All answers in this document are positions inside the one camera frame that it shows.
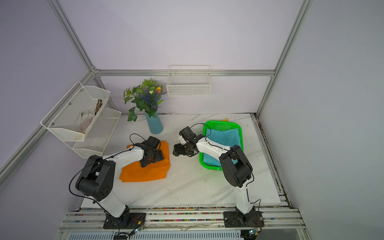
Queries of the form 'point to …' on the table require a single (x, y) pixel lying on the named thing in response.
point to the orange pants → (133, 171)
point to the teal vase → (154, 124)
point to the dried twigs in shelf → (98, 105)
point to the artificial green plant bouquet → (146, 97)
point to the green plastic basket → (220, 125)
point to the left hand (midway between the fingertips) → (156, 161)
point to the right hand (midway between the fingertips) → (179, 154)
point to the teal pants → (229, 138)
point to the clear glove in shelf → (84, 119)
